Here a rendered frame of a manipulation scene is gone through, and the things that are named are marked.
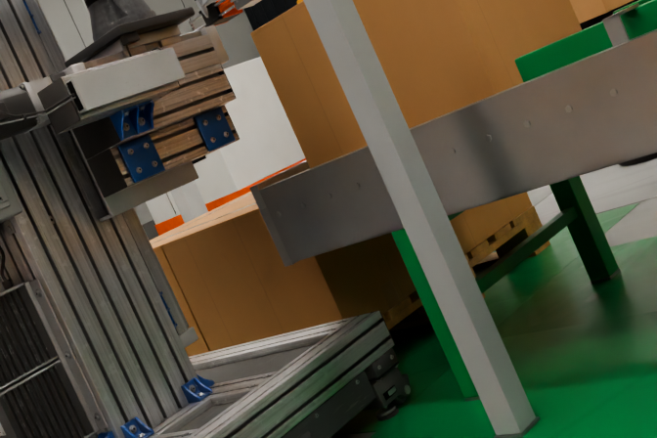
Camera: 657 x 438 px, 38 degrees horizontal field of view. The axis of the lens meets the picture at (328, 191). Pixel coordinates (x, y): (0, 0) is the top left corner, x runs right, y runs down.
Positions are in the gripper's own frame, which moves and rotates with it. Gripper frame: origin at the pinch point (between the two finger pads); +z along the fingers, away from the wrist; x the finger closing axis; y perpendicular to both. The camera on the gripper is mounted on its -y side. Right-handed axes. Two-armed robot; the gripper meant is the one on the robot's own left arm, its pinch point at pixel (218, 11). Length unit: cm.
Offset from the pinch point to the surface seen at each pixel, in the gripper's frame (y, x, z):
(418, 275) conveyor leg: 63, -34, 78
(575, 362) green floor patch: 81, -20, 108
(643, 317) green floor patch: 88, 0, 108
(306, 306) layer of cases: 8, -21, 83
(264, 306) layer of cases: -8, -22, 80
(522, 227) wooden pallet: 15, 68, 98
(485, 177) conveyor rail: 89, -33, 63
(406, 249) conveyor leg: 63, -34, 72
